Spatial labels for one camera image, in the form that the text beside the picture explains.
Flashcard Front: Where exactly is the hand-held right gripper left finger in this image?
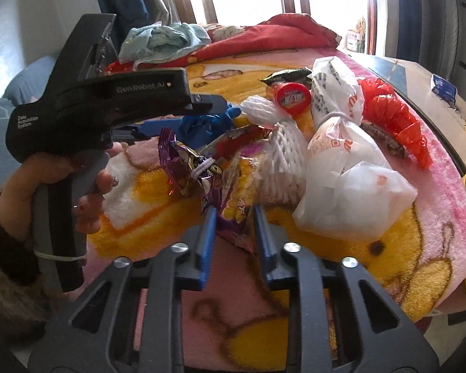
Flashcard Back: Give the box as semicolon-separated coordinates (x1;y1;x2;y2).
29;206;218;373

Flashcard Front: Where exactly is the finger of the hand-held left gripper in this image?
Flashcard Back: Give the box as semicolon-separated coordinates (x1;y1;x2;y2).
112;118;187;144
190;94;230;115

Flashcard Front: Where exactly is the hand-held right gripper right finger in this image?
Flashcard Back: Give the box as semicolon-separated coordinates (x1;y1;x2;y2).
254;204;439;373

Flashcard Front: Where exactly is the blue glove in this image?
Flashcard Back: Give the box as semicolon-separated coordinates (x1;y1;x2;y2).
178;105;242;141

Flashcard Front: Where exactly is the yellow striped snack packet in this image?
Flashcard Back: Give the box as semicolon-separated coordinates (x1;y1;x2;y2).
200;144;273;255

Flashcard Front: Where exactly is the green black snack packet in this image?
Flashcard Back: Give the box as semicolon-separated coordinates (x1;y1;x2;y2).
259;67;313;86

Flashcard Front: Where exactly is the red plastic bag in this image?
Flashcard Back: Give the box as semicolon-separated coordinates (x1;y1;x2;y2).
357;78;430;170

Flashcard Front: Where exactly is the person's left forearm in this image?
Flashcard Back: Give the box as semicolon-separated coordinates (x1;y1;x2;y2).
0;186;76;344

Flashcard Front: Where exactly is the person's left hand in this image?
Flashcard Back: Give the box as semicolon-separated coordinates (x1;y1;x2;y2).
0;142;124;242

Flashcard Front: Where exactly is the red snack packet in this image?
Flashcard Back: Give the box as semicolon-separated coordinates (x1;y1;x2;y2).
198;124;275;157

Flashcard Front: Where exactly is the small white foam net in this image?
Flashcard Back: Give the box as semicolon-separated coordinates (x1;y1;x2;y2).
241;95;285;126

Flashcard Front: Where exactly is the grey blue pillow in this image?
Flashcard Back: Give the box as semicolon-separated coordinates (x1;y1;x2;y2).
0;54;60;181

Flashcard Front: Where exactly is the light blue cloth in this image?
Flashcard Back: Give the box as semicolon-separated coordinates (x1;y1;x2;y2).
118;21;212;69

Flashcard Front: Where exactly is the red lidded cup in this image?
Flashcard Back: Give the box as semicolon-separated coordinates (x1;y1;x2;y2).
272;82;312;116

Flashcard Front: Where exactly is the large white foam net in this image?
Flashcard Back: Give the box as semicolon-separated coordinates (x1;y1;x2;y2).
256;122;310;207

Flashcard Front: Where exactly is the red quilt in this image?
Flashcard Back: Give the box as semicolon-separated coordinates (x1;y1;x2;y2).
105;13;341;75

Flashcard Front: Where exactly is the dark blue hanging garment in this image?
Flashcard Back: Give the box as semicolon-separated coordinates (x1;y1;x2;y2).
91;0;149;53

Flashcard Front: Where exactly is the white plastic bag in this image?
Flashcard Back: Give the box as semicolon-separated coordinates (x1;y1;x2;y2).
293;56;418;242

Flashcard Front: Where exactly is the pink yellow printed blanket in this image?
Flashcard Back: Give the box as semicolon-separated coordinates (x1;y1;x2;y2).
86;44;466;373

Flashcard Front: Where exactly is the dark brown wrapper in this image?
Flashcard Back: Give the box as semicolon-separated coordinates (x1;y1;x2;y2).
359;120;407;158

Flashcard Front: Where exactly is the white topped table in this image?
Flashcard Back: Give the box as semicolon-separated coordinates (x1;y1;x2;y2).
367;54;466;172

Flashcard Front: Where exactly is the blue packet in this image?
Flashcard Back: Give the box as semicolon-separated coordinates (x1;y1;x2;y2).
430;74;458;108

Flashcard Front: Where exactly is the dark curtain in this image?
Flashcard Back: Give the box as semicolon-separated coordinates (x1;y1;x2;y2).
384;0;466;98

